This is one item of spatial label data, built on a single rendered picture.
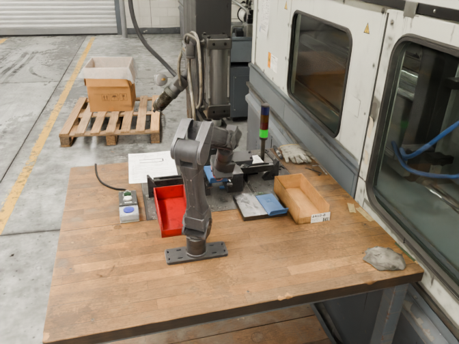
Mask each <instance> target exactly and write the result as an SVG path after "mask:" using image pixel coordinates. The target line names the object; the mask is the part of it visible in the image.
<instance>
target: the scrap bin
mask: <svg viewBox="0 0 459 344"><path fill-rule="evenodd" d="M154 201H155V206H156V212H157V216H158V223H159V227H160V230H161V237H162V238H168V237H173V236H178V235H182V226H183V224H182V219H183V216H184V213H185V210H186V195H185V189H184V184H181V185H174V186H163V187H156V188H154Z"/></svg>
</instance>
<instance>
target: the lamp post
mask: <svg viewBox="0 0 459 344"><path fill-rule="evenodd" d="M261 107H265V108H266V107H270V105H269V104H261ZM259 139H260V140H261V150H260V158H261V159H262V161H263V162H264V155H265V143H266V140H267V139H268V137H266V138H262V137H260V136H259Z"/></svg>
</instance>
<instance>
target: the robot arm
mask: <svg viewBox="0 0 459 344"><path fill-rule="evenodd" d="M188 128H189V129H188ZM187 130H188V134H187V137H188V138H189V139H192V140H195V141H192V140H188V139H185V137H186V131H187ZM241 136H242V132H241V131H240V130H239V129H238V126H235V125H231V124H228V125H227V128H226V129H224V128H220V127H217V126H214V122H212V121H195V120H194V119H191V118H185V117H183V118H182V119H181V121H180V124H179V126H178V129H177V131H176V134H175V136H174V138H173V141H172V143H171V147H170V156H171V158H172V159H173V160H175V162H176V166H179V170H180V172H181V174H182V177H183V181H184V189H185V195H186V210H185V213H184V216H183V219H182V224H183V226H182V235H185V236H186V246H183V247H177V248H168V249H166V250H165V258H166V262H167V265H169V266H170V265H175V264H179V263H188V262H192V261H201V260H205V259H214V258H219V257H226V256H228V250H227V248H226V245H225V242H224V241H219V242H210V243H206V239H207V237H208V236H209V235H210V230H211V226H212V214H211V208H209V205H208V203H207V200H206V194H205V187H204V165H205V163H206V161H207V159H208V155H209V151H210V146H211V147H214V148H218V149H217V154H216V155H211V157H210V164H211V169H212V174H213V177H214V178H215V180H216V181H221V180H222V179H223V178H227V179H228V180H231V179H232V178H233V173H232V172H234V167H235V165H236V164H237V165H238V166H241V167H244V168H247V167H248V166H249V165H250V166H251V165H252V163H253V156H252V153H251V150H249V151H241V152H234V149H236V148H237V145H238V143H239V141H240V138H241Z"/></svg>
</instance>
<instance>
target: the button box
mask: <svg viewBox="0 0 459 344"><path fill-rule="evenodd" d="M96 165H97V164H96V163H95V164H94V167H95V172H96V177H97V178H98V180H99V182H100V183H101V184H103V185H105V186H107V187H109V188H112V189H114V190H124V191H119V192H118V194H119V206H120V207H124V206H130V205H138V203H137V193H136V190H127V189H125V188H115V187H112V186H110V185H107V184H106V183H104V182H103V181H102V180H101V179H100V178H99V176H98V172H97V167H96ZM125 192H131V197H132V199H131V200H129V201H125V200H124V197H125V196H124V193H125Z"/></svg>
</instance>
